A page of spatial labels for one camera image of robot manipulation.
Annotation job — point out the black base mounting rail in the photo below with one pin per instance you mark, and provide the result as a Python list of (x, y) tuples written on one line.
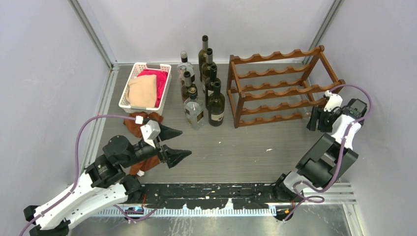
[(212, 195)]

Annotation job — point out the pink red cloth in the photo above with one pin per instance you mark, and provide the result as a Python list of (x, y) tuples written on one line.
[(161, 78)]

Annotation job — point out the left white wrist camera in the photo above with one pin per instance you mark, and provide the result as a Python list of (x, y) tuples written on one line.
[(150, 131)]

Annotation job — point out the dark wine bottle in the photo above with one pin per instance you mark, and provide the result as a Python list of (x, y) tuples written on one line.
[(216, 106), (209, 84), (203, 52), (206, 68)]

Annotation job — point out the brown wooden wine rack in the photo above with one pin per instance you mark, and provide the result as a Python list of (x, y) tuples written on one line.
[(239, 94)]

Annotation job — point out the brown cloth on table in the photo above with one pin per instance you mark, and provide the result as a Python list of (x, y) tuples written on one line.
[(135, 129)]

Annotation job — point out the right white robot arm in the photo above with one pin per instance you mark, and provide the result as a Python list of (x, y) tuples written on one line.
[(331, 156)]

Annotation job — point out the clear bottle black cap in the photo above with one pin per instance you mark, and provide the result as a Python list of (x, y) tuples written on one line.
[(185, 65)]

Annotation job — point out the white plastic basket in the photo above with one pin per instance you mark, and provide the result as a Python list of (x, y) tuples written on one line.
[(138, 67)]

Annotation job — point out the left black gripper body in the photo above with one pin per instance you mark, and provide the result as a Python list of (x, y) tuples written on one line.
[(145, 151)]

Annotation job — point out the dark wine bottle front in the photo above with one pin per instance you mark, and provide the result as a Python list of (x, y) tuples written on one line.
[(216, 106)]

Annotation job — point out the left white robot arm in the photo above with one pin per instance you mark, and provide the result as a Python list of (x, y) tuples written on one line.
[(104, 182)]

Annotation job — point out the clear square liquor bottle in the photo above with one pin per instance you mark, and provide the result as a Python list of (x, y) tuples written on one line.
[(194, 109)]

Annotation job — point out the beige folded cloth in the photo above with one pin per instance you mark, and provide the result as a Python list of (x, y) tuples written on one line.
[(142, 91)]

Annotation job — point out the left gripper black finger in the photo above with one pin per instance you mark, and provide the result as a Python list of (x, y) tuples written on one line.
[(172, 157), (167, 133)]

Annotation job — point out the dark wine bottle back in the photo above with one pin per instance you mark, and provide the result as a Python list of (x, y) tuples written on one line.
[(203, 52)]

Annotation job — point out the brown bottle gold cap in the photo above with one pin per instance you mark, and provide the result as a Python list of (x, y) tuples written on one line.
[(187, 85)]

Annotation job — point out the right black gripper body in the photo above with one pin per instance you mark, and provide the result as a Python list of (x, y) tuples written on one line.
[(325, 121)]

